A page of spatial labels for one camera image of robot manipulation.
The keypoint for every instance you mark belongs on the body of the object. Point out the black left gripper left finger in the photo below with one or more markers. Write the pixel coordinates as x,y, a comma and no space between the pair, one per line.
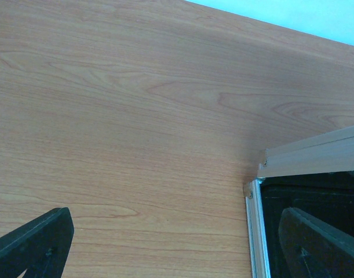
38,248

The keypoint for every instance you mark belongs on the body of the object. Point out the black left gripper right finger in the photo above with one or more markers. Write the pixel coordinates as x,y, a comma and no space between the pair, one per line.
313,248

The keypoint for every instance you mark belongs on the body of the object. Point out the aluminium poker case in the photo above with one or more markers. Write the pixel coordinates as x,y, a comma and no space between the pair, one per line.
315,175

